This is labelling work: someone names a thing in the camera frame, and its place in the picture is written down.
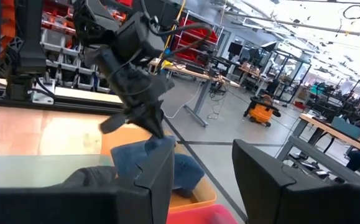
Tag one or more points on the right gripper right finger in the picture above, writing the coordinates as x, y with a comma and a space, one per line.
266, 193

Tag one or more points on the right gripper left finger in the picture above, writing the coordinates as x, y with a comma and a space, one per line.
155, 193

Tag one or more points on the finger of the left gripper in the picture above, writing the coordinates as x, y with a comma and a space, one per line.
158, 121
140, 119

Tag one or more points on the black cap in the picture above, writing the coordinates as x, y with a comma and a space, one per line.
89, 177

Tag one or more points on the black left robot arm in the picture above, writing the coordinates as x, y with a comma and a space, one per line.
27, 46

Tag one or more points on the orange plastic bin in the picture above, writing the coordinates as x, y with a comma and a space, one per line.
114, 138

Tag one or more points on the pink plastic bin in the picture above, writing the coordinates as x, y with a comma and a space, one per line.
192, 217

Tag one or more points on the desk with gray legs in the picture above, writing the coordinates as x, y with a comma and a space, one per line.
195, 74

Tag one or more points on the storage bin rack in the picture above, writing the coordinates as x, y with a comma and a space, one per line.
64, 59

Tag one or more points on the orange shop vacuum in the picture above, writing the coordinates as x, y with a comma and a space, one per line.
262, 113

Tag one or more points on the shelf with red bins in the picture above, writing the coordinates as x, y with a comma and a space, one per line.
198, 32

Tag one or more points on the wooden top table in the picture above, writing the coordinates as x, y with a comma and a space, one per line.
319, 123

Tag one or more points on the black monitor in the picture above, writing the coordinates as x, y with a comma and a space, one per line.
235, 48

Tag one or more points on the teal plastic bin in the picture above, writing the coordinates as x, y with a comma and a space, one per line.
27, 171

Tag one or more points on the orange storage bins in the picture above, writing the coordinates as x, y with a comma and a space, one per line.
8, 28

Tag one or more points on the black aluminium table frame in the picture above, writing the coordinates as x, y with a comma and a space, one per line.
83, 104

